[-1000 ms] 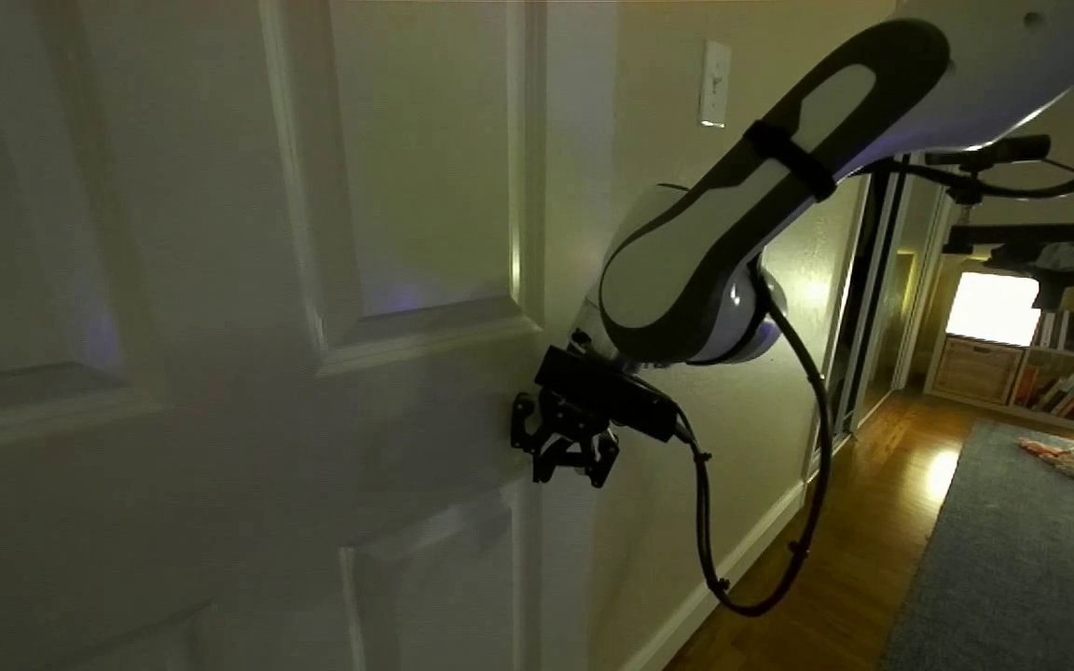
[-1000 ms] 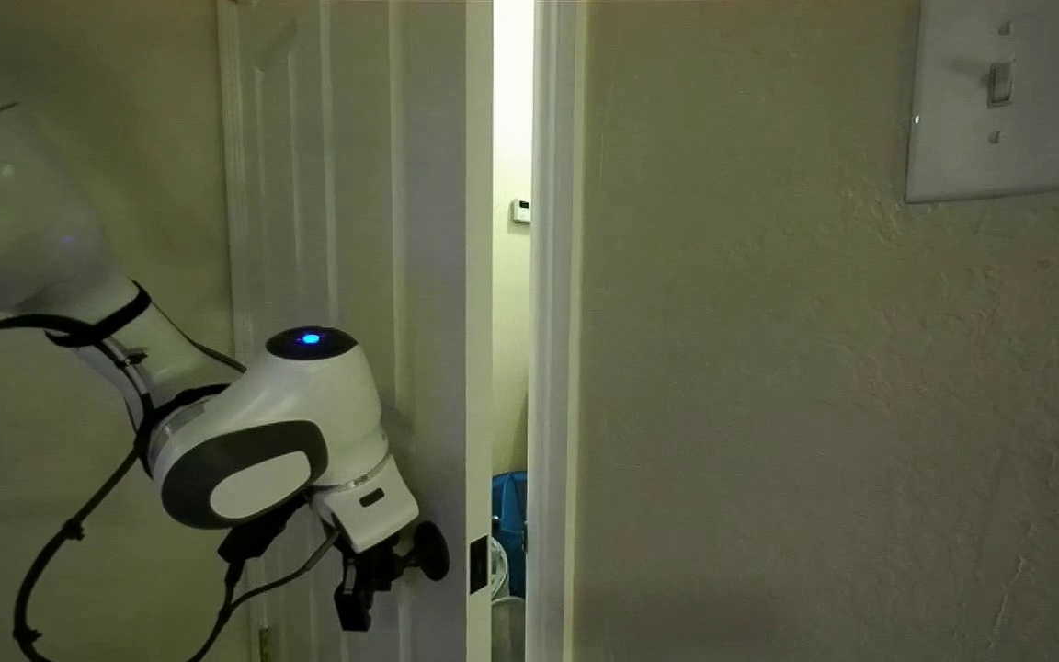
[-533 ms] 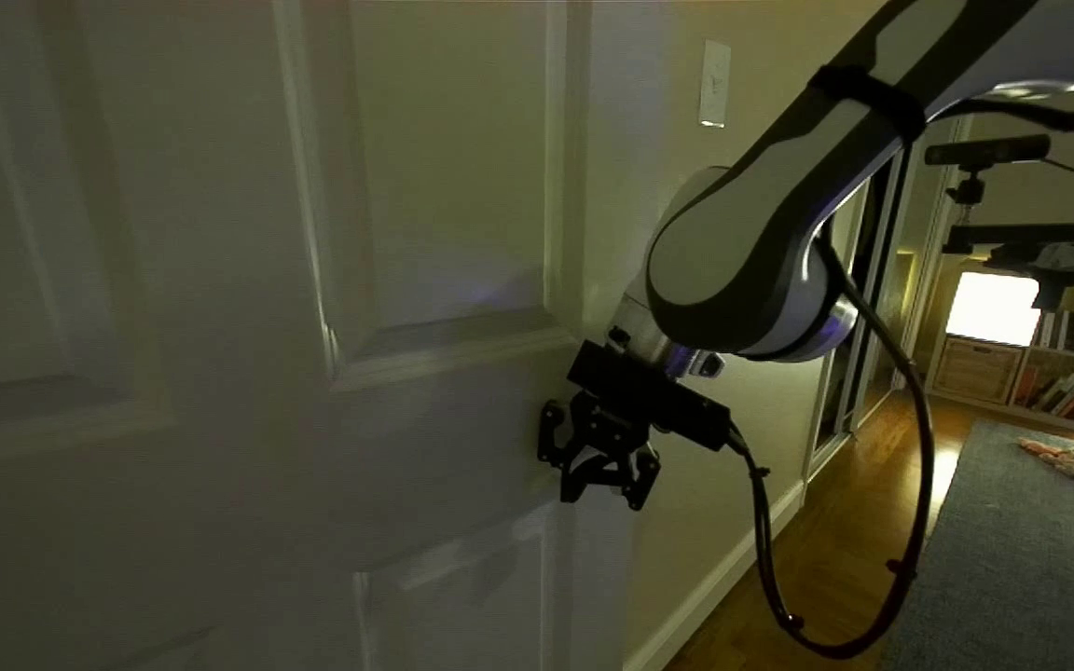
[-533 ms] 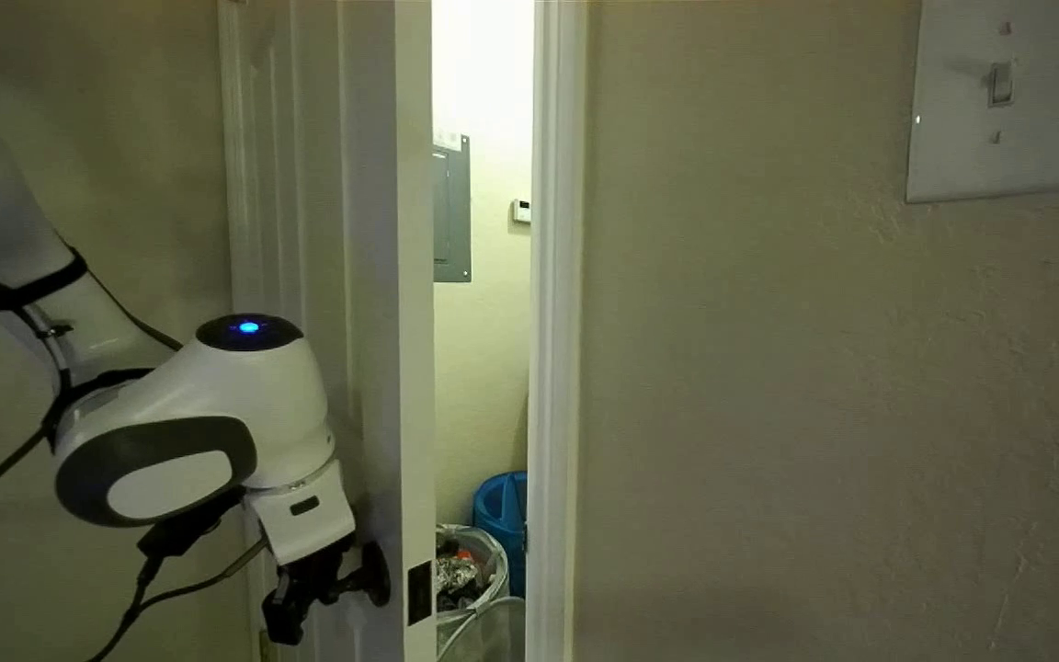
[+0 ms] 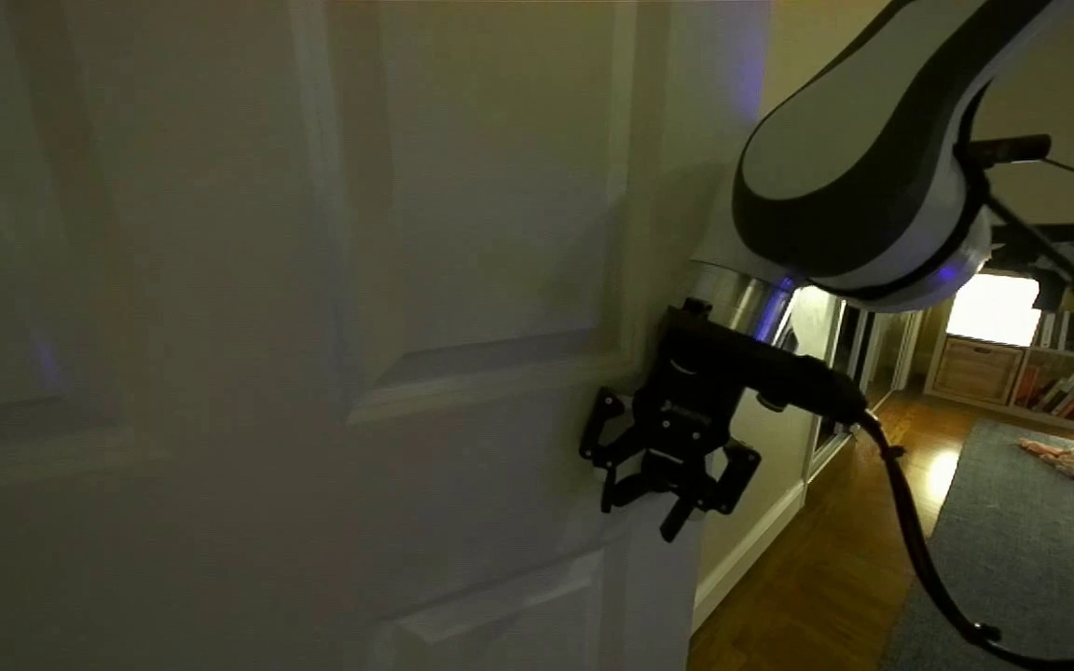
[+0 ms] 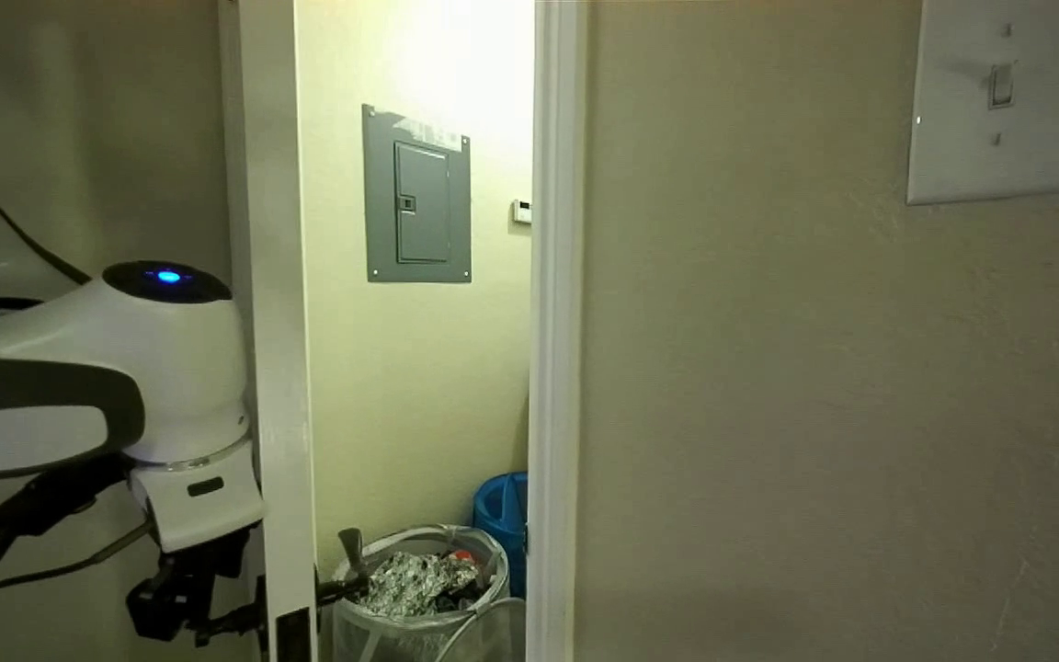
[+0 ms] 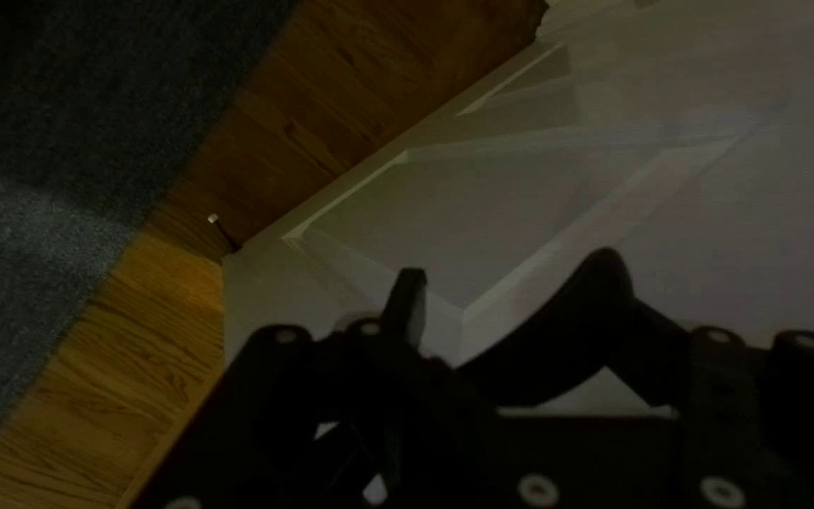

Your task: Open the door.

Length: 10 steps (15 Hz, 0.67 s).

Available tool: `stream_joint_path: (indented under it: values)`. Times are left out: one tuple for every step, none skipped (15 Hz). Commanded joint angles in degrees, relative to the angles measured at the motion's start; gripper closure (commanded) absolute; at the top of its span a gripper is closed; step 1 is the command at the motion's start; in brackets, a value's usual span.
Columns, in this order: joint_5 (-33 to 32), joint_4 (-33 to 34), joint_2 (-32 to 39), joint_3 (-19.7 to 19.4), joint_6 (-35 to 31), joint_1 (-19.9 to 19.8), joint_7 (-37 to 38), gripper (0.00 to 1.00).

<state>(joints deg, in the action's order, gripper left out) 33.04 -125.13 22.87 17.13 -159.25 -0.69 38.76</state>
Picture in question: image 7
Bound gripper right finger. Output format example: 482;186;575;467
608;300;814;509

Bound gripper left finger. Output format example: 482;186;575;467
130;267;503;509

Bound small door stopper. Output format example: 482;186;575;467
206;213;241;252

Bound grey carpet rug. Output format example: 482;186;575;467
0;0;302;488

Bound black door handle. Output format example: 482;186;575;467
455;247;637;409

